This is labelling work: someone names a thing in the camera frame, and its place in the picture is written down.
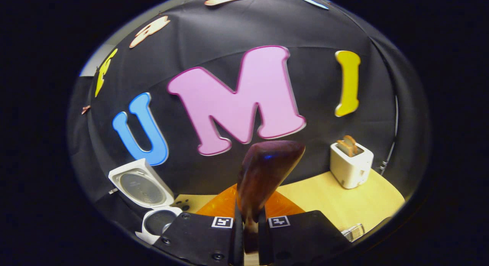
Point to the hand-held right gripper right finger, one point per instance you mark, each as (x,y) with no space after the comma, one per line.
(298,235)

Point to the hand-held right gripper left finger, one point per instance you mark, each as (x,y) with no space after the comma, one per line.
(198,235)

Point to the brown wooden spoon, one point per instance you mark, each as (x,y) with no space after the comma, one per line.
(263,174)

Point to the white rice cooker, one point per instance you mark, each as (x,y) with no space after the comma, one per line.
(143,187)

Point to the white toaster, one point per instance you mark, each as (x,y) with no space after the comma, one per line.
(351,170)

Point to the brown toast slice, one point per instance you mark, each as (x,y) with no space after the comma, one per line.
(348,145)

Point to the copper cloth clip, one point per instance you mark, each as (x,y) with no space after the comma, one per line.
(85,109)

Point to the black backdrop cloth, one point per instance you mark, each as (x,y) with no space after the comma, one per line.
(305,36)

